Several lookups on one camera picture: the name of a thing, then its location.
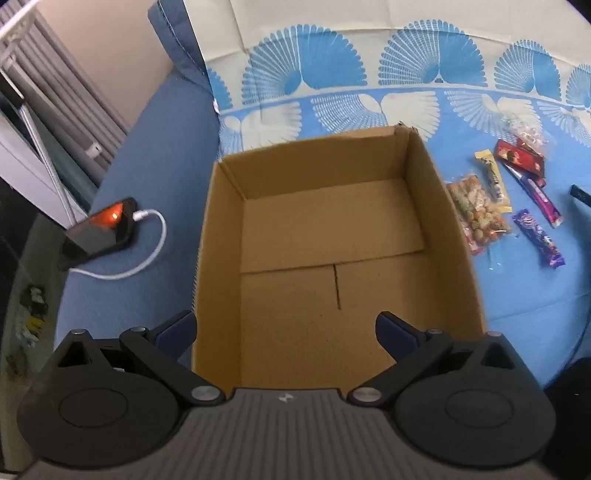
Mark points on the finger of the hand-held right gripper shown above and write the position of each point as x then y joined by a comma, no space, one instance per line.
582,194

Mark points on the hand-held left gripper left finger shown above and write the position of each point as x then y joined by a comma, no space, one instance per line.
178,334

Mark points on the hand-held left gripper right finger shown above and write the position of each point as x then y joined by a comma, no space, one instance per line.
392,334

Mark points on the long pink purple packet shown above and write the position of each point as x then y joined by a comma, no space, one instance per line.
542,198

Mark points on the dark red snack packet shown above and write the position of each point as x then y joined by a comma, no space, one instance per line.
538,181
517,157

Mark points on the purple candy bar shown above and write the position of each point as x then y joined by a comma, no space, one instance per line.
538,235

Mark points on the clear bag of candies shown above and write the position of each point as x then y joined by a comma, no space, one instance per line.
526,134

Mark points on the yellow snack bar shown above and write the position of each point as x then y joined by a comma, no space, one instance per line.
494,177

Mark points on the clear mixed nuts packet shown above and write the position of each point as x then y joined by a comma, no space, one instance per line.
478,212

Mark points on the brown cardboard box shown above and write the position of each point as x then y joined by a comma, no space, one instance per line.
323,221

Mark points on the black smartphone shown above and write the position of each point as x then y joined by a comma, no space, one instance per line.
99,235

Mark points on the blue fabric sofa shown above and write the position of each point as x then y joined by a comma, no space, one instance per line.
152,152

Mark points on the white curtain clip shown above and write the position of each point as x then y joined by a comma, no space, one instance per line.
94,148

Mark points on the teal curtain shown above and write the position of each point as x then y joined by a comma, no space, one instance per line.
69,159

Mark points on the blue white fan-print cloth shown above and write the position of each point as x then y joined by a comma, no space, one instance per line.
346,106

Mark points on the grey curtain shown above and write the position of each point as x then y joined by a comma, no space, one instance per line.
69,83

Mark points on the white window frame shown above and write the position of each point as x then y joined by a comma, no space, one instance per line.
21,157

